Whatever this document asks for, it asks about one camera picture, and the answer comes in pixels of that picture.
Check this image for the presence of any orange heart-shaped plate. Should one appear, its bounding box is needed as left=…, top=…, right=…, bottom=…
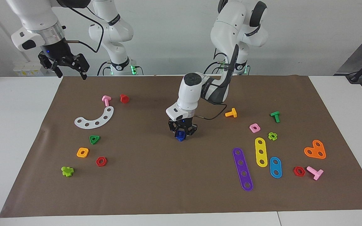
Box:
left=304, top=140, right=326, bottom=159

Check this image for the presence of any brown table mat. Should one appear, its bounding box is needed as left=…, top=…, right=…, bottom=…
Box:
left=0, top=75, right=362, bottom=218

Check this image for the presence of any white power box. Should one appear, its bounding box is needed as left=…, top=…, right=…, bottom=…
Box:
left=13, top=61, right=45, bottom=77

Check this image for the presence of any white curved five-hole strip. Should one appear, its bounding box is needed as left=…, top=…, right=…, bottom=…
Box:
left=74, top=106, right=114, bottom=129

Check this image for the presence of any yellow three-hole strip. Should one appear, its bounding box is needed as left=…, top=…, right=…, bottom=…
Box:
left=255, top=137, right=268, bottom=168

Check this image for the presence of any blue two-hole strip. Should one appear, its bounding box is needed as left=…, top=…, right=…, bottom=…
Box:
left=269, top=157, right=282, bottom=179

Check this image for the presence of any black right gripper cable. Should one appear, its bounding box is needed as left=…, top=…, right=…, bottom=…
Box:
left=62, top=0, right=104, bottom=53

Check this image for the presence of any black arm base cable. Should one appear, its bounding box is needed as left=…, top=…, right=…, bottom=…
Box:
left=97, top=61, right=110, bottom=76
left=204, top=61, right=222, bottom=74

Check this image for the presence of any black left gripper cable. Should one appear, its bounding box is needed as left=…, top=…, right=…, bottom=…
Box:
left=194, top=61, right=241, bottom=121

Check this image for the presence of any purple four-hole strip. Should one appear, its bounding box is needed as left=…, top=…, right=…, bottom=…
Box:
left=232, top=148, right=254, bottom=191

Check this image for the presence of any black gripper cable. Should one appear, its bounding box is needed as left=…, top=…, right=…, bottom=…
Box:
left=194, top=61, right=241, bottom=121
left=62, top=0, right=104, bottom=53

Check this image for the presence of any grey partition panel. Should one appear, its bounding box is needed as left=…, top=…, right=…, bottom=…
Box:
left=334, top=22, right=362, bottom=76

